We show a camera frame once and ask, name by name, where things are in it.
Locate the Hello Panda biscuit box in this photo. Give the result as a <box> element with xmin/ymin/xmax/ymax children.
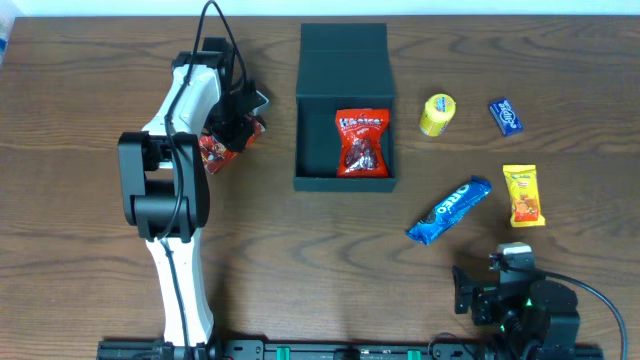
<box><xmin>199</xmin><ymin>115</ymin><xmax>266</xmax><ymax>174</ymax></box>

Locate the blue Oreo cookie pack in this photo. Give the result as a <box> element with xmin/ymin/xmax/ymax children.
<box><xmin>405</xmin><ymin>176</ymin><xmax>492</xmax><ymax>245</ymax></box>

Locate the red candy bag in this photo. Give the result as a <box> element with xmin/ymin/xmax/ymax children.
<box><xmin>335</xmin><ymin>108</ymin><xmax>390</xmax><ymax>178</ymax></box>

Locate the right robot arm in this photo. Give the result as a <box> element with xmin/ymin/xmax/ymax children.
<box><xmin>452</xmin><ymin>253</ymin><xmax>580</xmax><ymax>359</ymax></box>

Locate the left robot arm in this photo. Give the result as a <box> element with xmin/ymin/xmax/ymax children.
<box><xmin>117</xmin><ymin>50</ymin><xmax>268</xmax><ymax>353</ymax></box>

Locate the dark green open box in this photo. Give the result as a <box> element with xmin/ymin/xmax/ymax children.
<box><xmin>293</xmin><ymin>23</ymin><xmax>397</xmax><ymax>193</ymax></box>

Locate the yellow Julie's biscuit packet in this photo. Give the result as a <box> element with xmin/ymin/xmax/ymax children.
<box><xmin>502</xmin><ymin>165</ymin><xmax>546</xmax><ymax>228</ymax></box>

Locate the blue Eclipse mint tin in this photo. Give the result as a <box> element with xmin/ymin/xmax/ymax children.
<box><xmin>488</xmin><ymin>97</ymin><xmax>524</xmax><ymax>137</ymax></box>

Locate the yellow gum canister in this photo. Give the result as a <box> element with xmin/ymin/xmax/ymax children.
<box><xmin>419</xmin><ymin>93</ymin><xmax>456</xmax><ymax>137</ymax></box>

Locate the right black cable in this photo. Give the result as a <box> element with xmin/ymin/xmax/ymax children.
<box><xmin>507</xmin><ymin>264</ymin><xmax>629</xmax><ymax>360</ymax></box>

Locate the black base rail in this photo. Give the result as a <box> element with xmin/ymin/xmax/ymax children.
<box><xmin>96</xmin><ymin>340</ymin><xmax>604</xmax><ymax>360</ymax></box>

